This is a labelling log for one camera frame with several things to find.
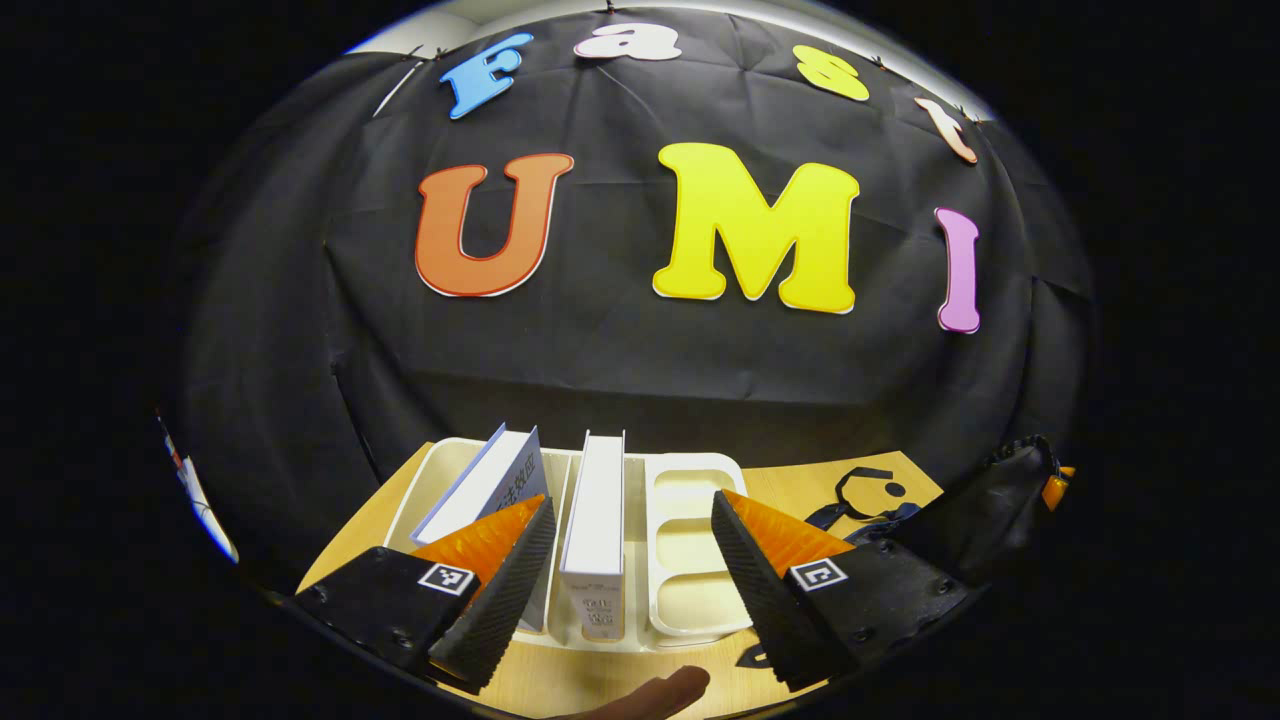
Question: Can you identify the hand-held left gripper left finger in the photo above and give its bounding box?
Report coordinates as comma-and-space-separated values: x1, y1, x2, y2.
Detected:
293, 494, 557, 695

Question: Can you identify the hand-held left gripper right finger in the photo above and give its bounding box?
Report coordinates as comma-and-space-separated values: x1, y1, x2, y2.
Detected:
710, 489, 971, 693

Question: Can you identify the white plastic bookshelf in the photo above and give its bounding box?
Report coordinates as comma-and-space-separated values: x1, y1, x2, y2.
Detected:
385, 437, 753, 653

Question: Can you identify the blue schoolbag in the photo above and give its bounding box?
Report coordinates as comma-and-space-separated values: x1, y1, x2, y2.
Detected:
738, 435, 1063, 669

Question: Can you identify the white cover book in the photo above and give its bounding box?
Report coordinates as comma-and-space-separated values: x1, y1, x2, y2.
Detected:
558, 430, 627, 641

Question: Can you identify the grey-blue cover book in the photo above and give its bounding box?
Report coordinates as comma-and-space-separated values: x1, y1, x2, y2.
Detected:
412, 423, 551, 633

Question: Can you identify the black backdrop cloth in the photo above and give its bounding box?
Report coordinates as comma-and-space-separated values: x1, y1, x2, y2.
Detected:
165, 5, 1096, 591

